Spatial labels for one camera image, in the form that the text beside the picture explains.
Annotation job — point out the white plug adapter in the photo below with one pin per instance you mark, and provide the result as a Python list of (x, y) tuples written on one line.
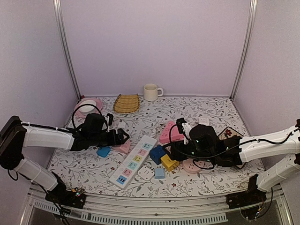
[(146, 173)]

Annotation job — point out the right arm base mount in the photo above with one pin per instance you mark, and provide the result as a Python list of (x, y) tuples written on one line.
[(251, 196)]

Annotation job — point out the white floral cube adapter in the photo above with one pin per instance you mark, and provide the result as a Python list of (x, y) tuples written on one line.
[(204, 121)]

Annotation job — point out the right aluminium corner post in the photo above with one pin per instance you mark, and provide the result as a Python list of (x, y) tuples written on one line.
[(245, 48)]

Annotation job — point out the white bowl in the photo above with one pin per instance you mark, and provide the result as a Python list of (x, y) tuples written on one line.
[(87, 107)]

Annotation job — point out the cyan cube adapter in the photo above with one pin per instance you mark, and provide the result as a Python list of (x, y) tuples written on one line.
[(103, 151)]

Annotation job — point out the white charger with prongs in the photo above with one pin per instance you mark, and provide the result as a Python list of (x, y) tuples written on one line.
[(122, 125)]

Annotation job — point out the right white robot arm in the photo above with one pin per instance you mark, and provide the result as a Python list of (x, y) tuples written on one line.
[(286, 142)]

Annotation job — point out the white power strip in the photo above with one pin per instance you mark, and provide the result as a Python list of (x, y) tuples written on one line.
[(123, 175)]

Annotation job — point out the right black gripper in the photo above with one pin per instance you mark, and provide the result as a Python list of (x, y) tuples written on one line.
[(179, 157)]

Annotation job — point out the dark blue cube adapter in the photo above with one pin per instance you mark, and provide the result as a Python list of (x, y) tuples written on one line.
[(156, 154)]

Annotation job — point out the yellow bamboo tray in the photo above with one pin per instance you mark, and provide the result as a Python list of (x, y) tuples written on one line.
[(126, 104)]

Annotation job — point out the yellow cube adapter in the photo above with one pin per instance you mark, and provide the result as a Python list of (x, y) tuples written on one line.
[(169, 164)]

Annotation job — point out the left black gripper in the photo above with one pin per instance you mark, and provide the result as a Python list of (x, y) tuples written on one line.
[(114, 142)]

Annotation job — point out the aluminium corner post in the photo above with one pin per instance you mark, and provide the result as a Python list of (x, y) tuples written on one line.
[(245, 48), (64, 43)]

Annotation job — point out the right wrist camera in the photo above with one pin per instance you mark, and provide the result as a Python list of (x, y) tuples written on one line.
[(184, 128)]

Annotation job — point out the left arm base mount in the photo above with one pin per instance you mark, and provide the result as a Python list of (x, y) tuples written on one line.
[(62, 196)]

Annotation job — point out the pink plate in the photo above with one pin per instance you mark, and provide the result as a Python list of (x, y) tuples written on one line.
[(99, 105)]

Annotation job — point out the round pink socket hub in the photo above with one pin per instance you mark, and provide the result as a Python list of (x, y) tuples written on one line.
[(190, 167)]

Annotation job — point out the cream ceramic mug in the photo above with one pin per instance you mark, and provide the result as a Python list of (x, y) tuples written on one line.
[(151, 92)]

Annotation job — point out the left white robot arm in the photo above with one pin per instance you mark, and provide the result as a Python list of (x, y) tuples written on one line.
[(16, 135)]

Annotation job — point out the pink power strip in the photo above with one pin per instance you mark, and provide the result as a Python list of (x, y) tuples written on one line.
[(175, 135)]

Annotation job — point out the floral square tray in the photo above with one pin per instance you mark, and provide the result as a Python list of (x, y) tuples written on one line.
[(229, 134)]

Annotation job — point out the pink cube adapter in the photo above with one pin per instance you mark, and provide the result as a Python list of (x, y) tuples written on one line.
[(124, 148)]

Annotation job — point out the light blue plug adapter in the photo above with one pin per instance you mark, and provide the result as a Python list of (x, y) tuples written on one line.
[(159, 173)]

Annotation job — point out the left aluminium corner post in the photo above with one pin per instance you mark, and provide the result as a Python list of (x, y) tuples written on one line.
[(64, 43)]

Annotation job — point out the aluminium front rail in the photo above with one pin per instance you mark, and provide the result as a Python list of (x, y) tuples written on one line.
[(119, 210)]

